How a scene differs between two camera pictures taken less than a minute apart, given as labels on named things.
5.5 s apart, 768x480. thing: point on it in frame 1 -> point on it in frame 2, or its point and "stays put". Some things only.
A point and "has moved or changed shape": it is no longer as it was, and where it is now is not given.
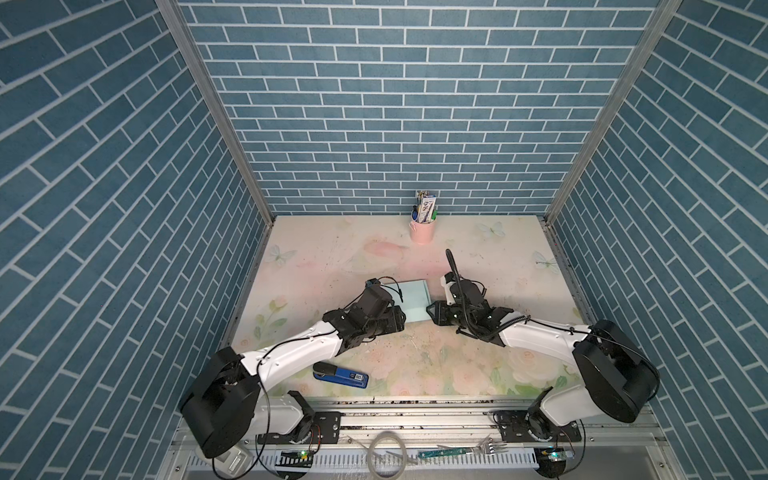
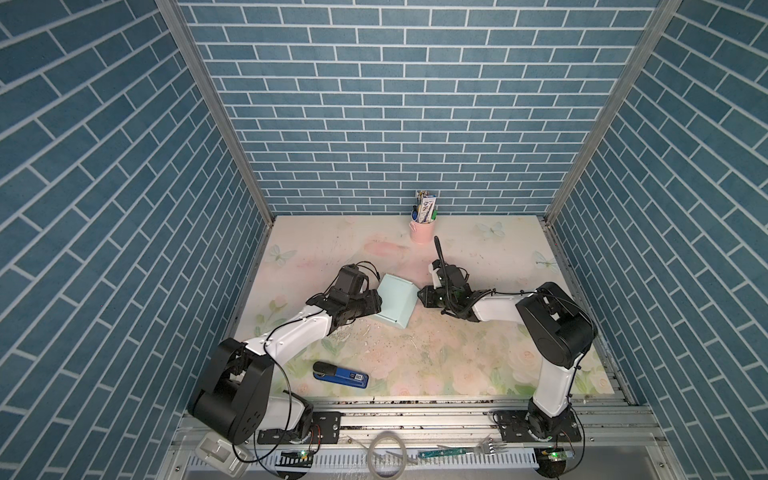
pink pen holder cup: [422, 233] stays put
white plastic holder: [235, 461] stays put
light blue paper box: [413, 298] has moved or changed shape
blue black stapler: [329, 372] stays put
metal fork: [486, 448] stays put
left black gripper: [395, 318] -> [373, 304]
